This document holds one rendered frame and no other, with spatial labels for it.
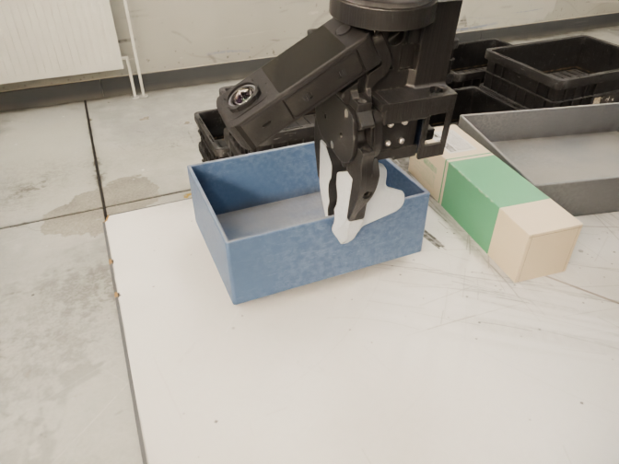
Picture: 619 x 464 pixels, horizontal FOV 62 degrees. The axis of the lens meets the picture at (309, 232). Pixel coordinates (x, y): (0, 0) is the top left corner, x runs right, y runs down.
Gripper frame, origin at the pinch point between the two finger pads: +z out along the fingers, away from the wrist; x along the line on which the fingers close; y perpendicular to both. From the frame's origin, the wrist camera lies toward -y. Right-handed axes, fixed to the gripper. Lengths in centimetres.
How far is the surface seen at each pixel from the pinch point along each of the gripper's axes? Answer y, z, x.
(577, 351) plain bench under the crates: 16.5, 5.9, -15.4
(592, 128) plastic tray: 51, 7, 17
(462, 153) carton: 21.2, 2.1, 10.2
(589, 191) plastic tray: 32.6, 3.9, 0.7
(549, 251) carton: 20.4, 3.4, -6.3
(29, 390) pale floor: -51, 83, 56
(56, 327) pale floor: -45, 84, 76
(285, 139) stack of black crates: 15, 25, 56
